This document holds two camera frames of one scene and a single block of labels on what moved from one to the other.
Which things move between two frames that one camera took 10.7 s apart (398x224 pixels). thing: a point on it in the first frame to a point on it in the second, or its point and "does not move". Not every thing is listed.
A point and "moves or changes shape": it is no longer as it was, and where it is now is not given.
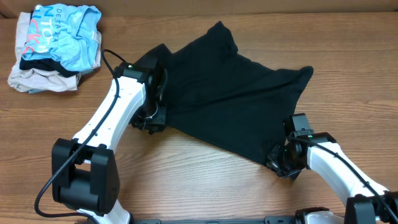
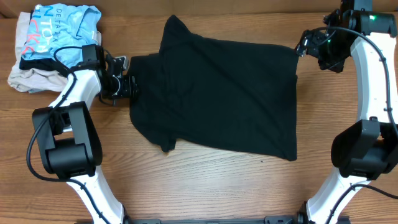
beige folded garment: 33,81 does not move
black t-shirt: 216,94 moves or changes shape
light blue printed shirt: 67,34 does not move
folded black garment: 46,65 does not move
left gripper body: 150,114 to 119,87
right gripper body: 283,162 to 318,47
